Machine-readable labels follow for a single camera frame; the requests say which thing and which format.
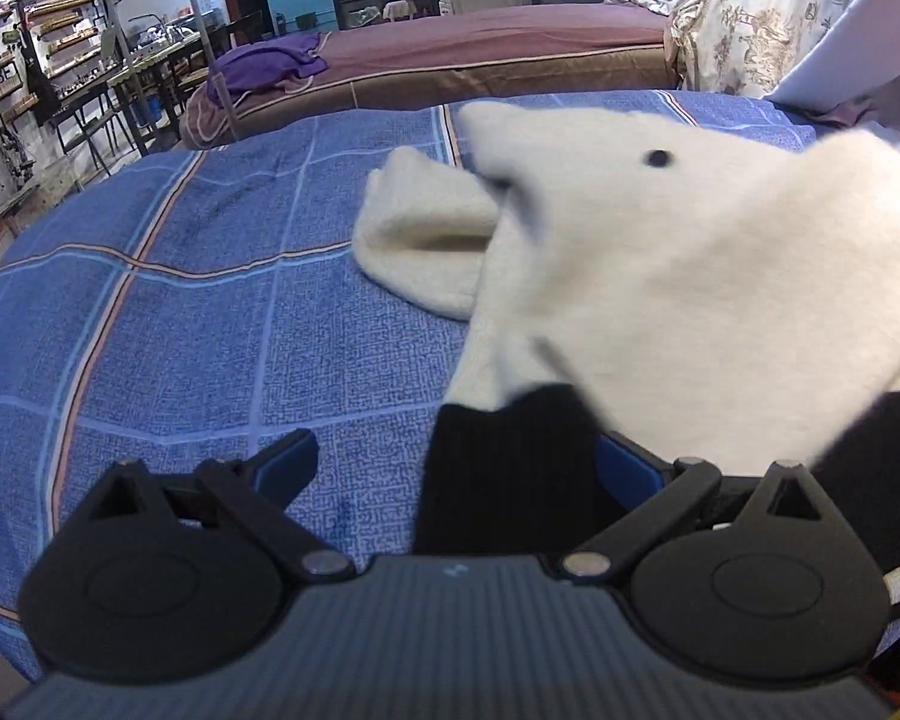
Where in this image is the black metal table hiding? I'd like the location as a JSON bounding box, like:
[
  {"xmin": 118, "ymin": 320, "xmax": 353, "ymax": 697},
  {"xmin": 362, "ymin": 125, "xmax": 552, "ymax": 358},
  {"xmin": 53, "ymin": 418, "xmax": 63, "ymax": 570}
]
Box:
[{"xmin": 52, "ymin": 29, "xmax": 209, "ymax": 171}]

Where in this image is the lilac pillow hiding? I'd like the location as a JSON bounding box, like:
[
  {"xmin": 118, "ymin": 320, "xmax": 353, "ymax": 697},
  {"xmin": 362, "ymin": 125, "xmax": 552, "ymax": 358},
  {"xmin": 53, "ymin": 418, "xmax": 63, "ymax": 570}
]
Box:
[{"xmin": 767, "ymin": 0, "xmax": 900, "ymax": 130}]

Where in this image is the blue plaid bed sheet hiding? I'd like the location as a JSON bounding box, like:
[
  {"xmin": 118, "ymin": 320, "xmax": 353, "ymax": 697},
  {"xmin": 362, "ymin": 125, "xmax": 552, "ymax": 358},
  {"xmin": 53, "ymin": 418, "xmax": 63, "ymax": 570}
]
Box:
[{"xmin": 0, "ymin": 88, "xmax": 900, "ymax": 685}]

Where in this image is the white and black sweater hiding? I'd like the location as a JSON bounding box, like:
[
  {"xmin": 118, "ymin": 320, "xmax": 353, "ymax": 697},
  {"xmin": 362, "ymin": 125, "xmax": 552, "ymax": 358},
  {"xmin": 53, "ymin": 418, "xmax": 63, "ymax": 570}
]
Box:
[{"xmin": 352, "ymin": 101, "xmax": 900, "ymax": 571}]

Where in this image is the purple cloth on bed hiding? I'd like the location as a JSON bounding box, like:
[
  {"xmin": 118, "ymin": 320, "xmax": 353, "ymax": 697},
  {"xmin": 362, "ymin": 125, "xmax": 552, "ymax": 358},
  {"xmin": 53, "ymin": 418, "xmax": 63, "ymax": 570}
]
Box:
[{"xmin": 208, "ymin": 32, "xmax": 329, "ymax": 106}]

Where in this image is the brown mauve mattress bed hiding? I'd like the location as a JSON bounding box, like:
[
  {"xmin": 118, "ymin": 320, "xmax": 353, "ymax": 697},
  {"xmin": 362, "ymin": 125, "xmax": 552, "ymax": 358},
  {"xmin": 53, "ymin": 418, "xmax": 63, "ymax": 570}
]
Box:
[{"xmin": 180, "ymin": 4, "xmax": 676, "ymax": 149}]

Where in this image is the floral cream quilt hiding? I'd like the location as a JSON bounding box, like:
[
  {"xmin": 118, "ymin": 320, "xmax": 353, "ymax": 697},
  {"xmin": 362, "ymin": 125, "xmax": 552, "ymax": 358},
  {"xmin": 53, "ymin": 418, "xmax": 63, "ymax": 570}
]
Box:
[{"xmin": 606, "ymin": 0, "xmax": 844, "ymax": 98}]

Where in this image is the wall shelf rack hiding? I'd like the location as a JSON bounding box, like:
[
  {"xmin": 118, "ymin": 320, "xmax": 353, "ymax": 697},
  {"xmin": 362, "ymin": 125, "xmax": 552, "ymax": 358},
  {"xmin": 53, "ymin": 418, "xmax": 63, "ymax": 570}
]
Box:
[{"xmin": 0, "ymin": 0, "xmax": 126, "ymax": 190}]

